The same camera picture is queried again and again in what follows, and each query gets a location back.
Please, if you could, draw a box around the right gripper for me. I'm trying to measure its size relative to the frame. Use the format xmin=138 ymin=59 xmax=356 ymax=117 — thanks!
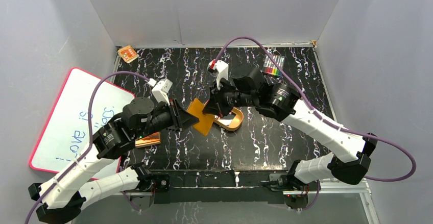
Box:
xmin=202 ymin=79 xmax=257 ymax=119

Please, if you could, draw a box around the orange leather card holder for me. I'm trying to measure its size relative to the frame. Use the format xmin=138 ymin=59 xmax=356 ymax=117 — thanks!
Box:
xmin=187 ymin=98 xmax=214 ymax=136

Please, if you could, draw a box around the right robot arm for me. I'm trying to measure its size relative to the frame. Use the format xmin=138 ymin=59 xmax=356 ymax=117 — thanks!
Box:
xmin=202 ymin=60 xmax=377 ymax=190

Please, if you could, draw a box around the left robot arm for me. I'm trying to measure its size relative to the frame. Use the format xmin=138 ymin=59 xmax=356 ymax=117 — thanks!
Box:
xmin=29 ymin=97 xmax=199 ymax=223

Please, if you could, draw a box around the tan oval tray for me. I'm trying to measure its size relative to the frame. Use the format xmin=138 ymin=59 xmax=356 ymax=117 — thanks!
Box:
xmin=213 ymin=108 xmax=244 ymax=132

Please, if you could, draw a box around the orange paperback book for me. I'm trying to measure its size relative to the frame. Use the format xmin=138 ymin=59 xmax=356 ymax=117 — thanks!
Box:
xmin=135 ymin=132 xmax=161 ymax=148

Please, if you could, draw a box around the pack of coloured markers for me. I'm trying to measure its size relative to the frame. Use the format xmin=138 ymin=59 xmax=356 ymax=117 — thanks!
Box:
xmin=261 ymin=54 xmax=285 ymax=77

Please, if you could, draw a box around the pink framed whiteboard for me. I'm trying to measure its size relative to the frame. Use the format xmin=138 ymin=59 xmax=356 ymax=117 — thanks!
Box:
xmin=29 ymin=67 xmax=135 ymax=173

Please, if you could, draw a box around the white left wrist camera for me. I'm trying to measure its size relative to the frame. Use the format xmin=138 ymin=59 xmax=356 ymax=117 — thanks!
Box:
xmin=148 ymin=78 xmax=173 ymax=104

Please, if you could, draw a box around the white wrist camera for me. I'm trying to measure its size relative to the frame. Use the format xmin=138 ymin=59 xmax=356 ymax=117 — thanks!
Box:
xmin=148 ymin=78 xmax=173 ymax=104
xmin=207 ymin=59 xmax=229 ymax=90

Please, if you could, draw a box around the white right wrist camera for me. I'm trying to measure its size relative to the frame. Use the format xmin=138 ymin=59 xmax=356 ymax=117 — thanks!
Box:
xmin=207 ymin=59 xmax=229 ymax=90

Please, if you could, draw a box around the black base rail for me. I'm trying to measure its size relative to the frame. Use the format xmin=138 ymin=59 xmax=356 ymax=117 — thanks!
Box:
xmin=118 ymin=168 xmax=322 ymax=213

